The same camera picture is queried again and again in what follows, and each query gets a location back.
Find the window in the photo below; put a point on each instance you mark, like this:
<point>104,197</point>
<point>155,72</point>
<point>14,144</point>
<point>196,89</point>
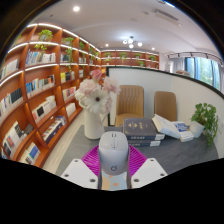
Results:
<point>203,71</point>

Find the tan upholstered chair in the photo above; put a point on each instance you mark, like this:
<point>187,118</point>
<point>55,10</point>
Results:
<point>130,103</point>
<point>165,104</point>

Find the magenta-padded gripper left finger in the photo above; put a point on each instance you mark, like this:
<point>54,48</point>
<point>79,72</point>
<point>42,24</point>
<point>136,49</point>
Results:
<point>77,172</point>

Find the white computer mouse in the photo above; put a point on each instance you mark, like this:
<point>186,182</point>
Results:
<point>113,153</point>

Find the orange wooden bookshelf unit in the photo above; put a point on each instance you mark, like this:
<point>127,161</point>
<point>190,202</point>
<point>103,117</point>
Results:
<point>40,83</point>

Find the ceiling air vent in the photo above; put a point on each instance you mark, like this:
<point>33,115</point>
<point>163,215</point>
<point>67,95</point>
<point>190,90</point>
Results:
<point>166,15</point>

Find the thick white book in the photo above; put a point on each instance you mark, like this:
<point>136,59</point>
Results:
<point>166,126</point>

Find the thick dark hardcover book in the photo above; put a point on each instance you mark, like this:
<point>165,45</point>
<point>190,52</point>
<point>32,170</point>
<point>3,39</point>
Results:
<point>140,126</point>

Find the thin dark hardcover book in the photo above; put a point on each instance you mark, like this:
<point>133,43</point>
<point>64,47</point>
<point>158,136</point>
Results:
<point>143,143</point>

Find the multi-bulb ceiling lamp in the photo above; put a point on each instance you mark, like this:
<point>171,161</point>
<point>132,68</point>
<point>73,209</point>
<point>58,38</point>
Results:
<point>131,42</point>

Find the recessed ceiling spotlights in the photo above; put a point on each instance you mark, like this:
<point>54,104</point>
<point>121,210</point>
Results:
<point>76,8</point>

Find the white vase with pink flowers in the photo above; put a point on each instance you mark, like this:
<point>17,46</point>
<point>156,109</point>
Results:
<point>95,100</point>

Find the green potted plant white pot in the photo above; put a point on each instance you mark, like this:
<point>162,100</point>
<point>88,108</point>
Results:
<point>205,116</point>

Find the white book with blue cover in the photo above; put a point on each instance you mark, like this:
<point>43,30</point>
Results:
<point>186,133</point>

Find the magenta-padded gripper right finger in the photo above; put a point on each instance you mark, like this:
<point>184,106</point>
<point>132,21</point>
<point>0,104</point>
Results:
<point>150,171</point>

